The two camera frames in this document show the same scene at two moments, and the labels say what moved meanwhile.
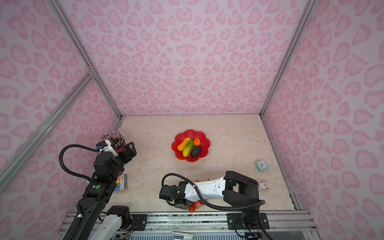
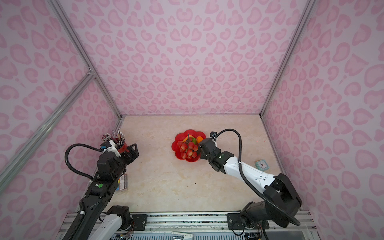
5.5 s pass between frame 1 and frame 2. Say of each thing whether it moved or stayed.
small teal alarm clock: stayed
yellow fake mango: moved
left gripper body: stayed
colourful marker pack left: stayed
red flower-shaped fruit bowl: stayed
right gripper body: moved
